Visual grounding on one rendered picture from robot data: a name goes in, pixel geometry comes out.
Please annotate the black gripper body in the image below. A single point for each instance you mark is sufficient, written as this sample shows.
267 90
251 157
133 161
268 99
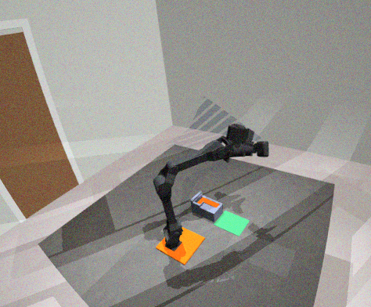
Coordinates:
261 148

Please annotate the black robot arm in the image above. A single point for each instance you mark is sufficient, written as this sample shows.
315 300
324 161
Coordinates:
213 151

